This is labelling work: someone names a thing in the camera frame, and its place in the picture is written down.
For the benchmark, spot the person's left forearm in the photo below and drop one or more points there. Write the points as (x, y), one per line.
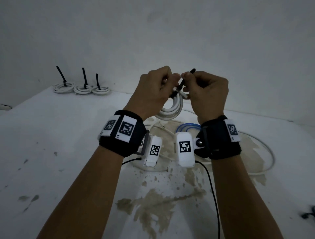
(81, 197)

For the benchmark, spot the white power adapter box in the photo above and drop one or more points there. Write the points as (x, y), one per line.
(5, 106)

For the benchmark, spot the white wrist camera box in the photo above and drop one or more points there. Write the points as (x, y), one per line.
(152, 160)
(184, 160)

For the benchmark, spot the black cable ties bunch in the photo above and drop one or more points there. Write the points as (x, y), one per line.
(307, 214)

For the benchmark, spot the person's left hand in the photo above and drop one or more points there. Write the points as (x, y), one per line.
(150, 93)

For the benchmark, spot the person's right hand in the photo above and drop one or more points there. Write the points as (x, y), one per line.
(209, 98)

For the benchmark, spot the white checkered marker tag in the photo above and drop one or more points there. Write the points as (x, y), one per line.
(232, 130)
(126, 129)

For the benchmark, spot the person's right forearm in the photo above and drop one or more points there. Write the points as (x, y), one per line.
(243, 199)

